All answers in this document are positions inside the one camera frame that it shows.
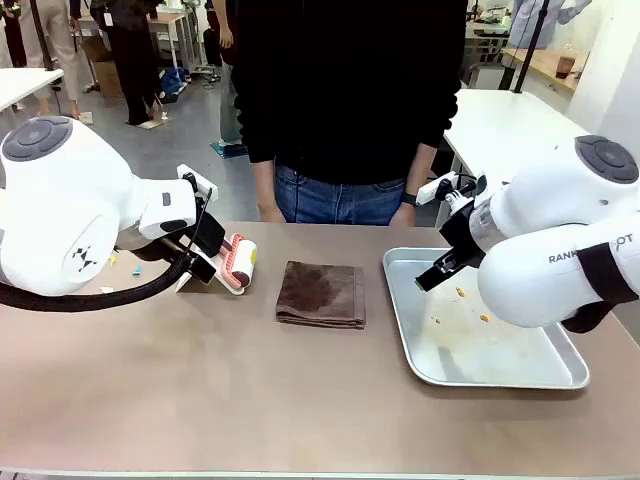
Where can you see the plastic cup with brown drink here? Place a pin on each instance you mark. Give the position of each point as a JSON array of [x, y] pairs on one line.
[[564, 65]]

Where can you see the large white side table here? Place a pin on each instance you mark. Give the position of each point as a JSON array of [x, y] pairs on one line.
[[505, 130]]

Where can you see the white folded stand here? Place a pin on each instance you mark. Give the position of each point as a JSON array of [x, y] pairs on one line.
[[187, 282]]

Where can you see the silver metal tray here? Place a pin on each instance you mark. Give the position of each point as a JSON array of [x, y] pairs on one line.
[[480, 350]]

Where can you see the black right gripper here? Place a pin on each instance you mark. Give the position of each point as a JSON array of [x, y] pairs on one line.
[[460, 235]]

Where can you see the person's left forearm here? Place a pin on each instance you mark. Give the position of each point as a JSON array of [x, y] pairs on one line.
[[419, 167]]

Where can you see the bystander in light blue shirt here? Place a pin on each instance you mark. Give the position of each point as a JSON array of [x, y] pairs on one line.
[[542, 22]]

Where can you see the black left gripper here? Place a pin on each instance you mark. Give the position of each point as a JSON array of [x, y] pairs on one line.
[[212, 232]]

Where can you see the person in black sweater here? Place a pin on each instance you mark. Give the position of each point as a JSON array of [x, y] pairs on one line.
[[345, 90]]

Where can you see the wooden desk with white legs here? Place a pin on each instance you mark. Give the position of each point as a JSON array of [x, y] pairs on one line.
[[170, 22]]

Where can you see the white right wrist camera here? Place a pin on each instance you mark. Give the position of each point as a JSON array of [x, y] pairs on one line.
[[431, 190]]

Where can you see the blue plastic bag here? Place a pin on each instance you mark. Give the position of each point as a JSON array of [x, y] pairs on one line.
[[172, 82]]

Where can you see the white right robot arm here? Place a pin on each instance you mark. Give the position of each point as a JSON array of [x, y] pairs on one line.
[[545, 240]]

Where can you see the person's blue jeans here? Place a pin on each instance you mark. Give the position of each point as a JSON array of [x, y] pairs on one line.
[[340, 200]]

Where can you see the bystander in blue jeans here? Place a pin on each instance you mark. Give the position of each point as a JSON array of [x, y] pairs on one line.
[[227, 100]]

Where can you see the brown cloth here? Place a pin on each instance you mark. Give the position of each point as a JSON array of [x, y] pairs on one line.
[[320, 295]]

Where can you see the bystander in black trousers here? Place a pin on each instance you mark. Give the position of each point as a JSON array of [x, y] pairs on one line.
[[135, 65]]

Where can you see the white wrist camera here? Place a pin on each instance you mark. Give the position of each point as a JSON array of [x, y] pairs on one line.
[[197, 181], [431, 190]]

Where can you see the brown cardboard box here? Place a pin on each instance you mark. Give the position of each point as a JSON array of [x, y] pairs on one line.
[[107, 75]]

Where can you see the person's right forearm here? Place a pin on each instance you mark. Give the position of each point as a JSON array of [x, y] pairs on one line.
[[263, 182]]

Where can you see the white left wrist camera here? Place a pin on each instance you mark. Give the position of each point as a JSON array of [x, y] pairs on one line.
[[197, 181]]

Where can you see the wooden top table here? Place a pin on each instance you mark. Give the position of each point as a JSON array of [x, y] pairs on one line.
[[545, 65]]

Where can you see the person's left hand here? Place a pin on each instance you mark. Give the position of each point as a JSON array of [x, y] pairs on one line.
[[404, 216]]

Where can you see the black vertical pole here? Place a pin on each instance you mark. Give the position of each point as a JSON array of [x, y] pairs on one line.
[[42, 35], [530, 45]]

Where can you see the small white side table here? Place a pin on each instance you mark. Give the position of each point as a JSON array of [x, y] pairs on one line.
[[25, 85]]

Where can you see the blue floor mat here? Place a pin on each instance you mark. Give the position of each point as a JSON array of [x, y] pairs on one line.
[[230, 148]]

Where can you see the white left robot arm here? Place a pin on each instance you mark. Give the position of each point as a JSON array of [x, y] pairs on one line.
[[60, 200]]

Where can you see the bystander in beige trousers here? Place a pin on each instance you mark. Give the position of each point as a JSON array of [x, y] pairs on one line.
[[60, 45]]

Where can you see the black wrist watch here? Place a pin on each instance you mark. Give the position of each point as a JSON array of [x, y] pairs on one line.
[[410, 199]]

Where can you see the person's right hand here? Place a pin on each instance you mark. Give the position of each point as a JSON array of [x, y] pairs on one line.
[[270, 214]]

